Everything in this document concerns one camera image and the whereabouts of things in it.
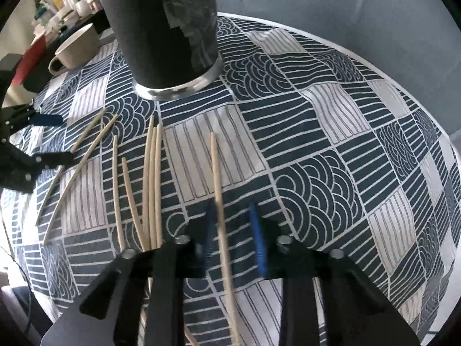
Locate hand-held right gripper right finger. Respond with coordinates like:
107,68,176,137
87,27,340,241
250,203,420,346

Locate blue white patterned tablecloth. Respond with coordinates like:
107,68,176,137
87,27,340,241
0,12,461,346

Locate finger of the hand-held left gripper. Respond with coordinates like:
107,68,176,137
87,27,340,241
0,141,75,193
0,104,64,139

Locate black tumbler cup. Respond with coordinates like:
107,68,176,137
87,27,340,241
92,0,224,101

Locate white ceramic mug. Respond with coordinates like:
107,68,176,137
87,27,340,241
48,23,103,76

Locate long pale wooden chopstick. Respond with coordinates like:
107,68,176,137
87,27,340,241
210,132,243,346

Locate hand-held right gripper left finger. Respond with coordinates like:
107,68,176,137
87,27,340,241
41,202,220,346

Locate red container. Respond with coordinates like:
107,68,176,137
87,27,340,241
12,35,47,85

